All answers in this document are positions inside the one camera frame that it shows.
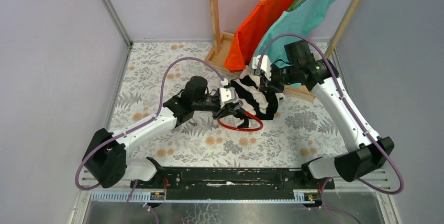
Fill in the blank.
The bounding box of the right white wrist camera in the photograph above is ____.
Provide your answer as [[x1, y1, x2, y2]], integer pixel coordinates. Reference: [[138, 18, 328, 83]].
[[250, 55, 272, 80]]

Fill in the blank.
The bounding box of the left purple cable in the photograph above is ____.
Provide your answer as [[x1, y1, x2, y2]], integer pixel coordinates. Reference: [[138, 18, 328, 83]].
[[74, 57, 228, 191]]

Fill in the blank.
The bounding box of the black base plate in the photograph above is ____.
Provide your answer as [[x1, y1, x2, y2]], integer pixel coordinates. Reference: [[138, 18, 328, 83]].
[[130, 167, 335, 201]]

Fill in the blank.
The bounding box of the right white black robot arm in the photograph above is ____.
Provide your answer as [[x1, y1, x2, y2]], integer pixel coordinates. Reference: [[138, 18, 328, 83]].
[[251, 53, 394, 188]]

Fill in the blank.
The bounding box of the aluminium rail frame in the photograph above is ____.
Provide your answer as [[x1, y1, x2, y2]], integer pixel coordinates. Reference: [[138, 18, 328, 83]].
[[70, 167, 399, 223]]

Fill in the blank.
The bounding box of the wooden clothes rack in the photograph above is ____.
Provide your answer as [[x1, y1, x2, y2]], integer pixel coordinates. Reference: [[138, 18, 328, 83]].
[[205, 0, 361, 103]]

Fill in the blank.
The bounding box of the red cable lock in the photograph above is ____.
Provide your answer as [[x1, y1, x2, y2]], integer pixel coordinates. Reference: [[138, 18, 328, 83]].
[[217, 108, 264, 132]]

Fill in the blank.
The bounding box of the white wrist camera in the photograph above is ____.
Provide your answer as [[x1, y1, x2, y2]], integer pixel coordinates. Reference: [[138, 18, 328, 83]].
[[250, 55, 272, 80], [218, 78, 237, 108]]

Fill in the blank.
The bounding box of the orange t-shirt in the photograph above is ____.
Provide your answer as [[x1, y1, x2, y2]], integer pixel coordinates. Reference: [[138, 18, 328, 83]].
[[224, 0, 295, 72]]

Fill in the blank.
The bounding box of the floral table mat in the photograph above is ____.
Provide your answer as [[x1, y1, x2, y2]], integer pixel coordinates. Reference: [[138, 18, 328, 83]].
[[109, 42, 346, 167]]

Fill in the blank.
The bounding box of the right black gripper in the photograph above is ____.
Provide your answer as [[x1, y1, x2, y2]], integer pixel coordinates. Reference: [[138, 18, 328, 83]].
[[259, 64, 298, 94]]

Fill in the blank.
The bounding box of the black white striped cloth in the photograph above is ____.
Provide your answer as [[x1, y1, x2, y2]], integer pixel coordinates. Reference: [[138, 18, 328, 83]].
[[230, 67, 285, 120]]

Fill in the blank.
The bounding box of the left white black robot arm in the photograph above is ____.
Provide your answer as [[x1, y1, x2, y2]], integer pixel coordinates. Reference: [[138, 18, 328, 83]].
[[81, 76, 243, 188]]

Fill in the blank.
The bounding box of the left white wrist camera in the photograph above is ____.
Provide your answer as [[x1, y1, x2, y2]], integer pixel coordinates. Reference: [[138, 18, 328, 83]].
[[218, 78, 237, 108]]

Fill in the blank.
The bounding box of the teal t-shirt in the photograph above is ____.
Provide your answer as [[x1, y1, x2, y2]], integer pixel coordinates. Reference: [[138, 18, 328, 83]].
[[251, 0, 339, 89]]

